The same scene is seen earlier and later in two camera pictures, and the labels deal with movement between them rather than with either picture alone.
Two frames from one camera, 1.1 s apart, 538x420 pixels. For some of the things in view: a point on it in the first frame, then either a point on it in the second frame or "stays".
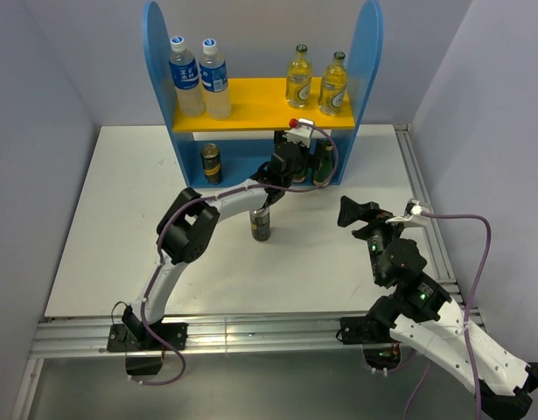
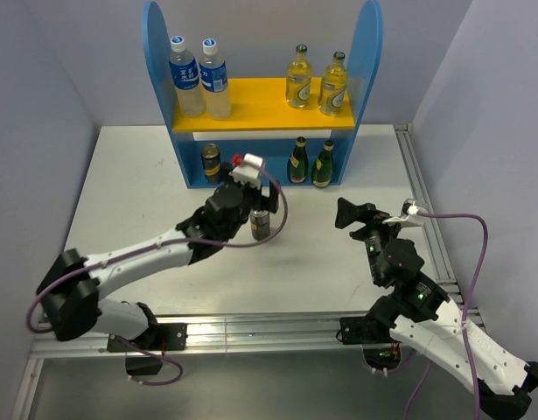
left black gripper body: (305, 160) -> (252, 198)
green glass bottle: (323, 173) stays
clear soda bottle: (333, 86) stays
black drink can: (212, 164) stays
